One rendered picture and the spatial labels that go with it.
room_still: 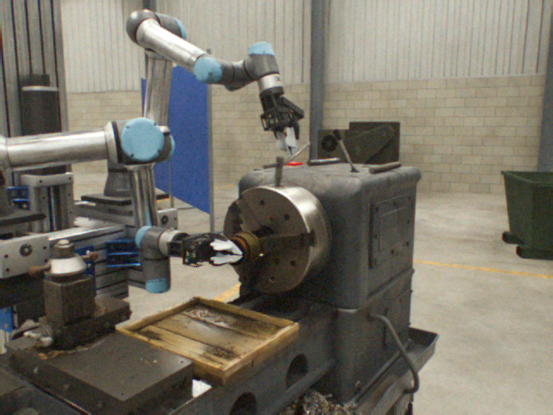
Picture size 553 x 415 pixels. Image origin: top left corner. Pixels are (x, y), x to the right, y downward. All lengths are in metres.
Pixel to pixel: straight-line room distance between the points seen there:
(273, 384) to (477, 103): 10.19
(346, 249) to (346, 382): 0.42
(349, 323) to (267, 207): 0.44
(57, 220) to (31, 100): 0.40
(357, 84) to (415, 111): 1.46
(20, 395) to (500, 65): 10.81
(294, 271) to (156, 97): 0.86
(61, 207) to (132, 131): 0.52
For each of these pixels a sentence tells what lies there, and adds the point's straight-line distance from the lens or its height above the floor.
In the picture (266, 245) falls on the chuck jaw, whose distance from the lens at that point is 1.30.
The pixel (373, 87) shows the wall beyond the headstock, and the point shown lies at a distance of 11.51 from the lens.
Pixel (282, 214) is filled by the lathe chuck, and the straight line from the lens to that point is 1.34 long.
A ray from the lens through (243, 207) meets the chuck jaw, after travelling 1.39.
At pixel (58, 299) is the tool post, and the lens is 1.05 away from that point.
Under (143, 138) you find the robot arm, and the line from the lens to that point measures 1.34.
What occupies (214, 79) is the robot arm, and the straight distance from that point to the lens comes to 1.48.
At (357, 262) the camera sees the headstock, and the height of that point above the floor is 1.01.
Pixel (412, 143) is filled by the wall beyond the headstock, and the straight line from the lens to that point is 11.30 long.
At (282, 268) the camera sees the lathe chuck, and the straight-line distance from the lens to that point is 1.38.
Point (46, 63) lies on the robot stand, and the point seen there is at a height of 1.61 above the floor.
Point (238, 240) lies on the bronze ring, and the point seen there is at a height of 1.11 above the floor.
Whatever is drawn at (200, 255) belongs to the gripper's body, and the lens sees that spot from 1.28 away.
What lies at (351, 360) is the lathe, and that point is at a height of 0.70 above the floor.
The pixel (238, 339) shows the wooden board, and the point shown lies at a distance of 1.24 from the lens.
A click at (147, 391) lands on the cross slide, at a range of 0.90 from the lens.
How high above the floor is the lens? 1.41
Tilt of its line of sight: 10 degrees down
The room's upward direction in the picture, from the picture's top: straight up
